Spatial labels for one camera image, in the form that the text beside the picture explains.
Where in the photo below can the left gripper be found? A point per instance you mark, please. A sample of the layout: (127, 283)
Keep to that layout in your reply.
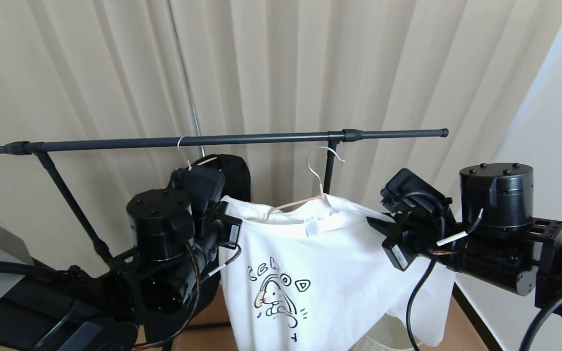
(222, 234)

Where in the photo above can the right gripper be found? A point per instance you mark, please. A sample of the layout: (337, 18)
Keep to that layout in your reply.
(417, 241)

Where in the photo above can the white garment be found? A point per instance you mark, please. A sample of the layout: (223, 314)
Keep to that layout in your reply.
(334, 263)

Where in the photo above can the black shorts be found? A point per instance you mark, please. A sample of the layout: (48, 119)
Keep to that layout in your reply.
(237, 175)

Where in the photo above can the pink clothes hanger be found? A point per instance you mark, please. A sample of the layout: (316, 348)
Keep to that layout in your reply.
(317, 178)
(203, 162)

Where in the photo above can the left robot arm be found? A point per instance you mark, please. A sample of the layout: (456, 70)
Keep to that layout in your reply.
(159, 229)

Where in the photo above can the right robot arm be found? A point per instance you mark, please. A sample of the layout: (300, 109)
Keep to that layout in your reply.
(495, 200)

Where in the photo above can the white laundry basket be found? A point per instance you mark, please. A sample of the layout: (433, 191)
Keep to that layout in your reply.
(383, 339)

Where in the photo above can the black clothes rack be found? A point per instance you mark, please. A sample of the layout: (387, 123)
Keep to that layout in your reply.
(115, 144)

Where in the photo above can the beige curtain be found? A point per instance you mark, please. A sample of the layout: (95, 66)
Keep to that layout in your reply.
(359, 63)

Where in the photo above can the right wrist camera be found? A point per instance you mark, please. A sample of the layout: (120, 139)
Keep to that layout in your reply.
(408, 190)

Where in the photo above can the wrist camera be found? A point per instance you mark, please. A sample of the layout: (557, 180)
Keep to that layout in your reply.
(408, 190)
(203, 187)

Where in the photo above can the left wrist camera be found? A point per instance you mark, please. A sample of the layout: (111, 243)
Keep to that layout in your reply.
(203, 187)

